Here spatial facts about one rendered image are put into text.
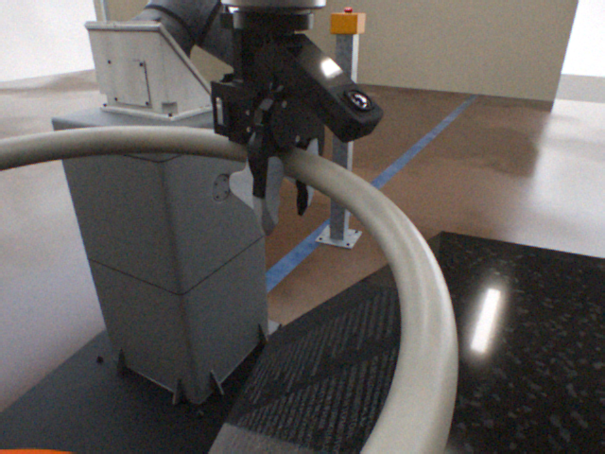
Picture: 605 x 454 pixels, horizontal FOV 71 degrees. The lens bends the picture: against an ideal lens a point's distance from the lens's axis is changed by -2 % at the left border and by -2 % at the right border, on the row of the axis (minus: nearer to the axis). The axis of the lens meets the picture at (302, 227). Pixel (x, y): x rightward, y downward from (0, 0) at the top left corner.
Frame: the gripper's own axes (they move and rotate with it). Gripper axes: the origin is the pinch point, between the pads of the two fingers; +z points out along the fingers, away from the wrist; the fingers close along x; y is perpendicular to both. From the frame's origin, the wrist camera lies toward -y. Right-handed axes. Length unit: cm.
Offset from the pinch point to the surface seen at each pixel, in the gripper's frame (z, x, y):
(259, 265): 62, -53, 57
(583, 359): 3.1, -1.8, -29.4
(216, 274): 53, -33, 54
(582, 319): 3.3, -7.5, -28.5
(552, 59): 63, -632, 79
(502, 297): 3.7, -6.4, -21.7
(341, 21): -6, -133, 83
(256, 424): 20.8, 10.4, -4.1
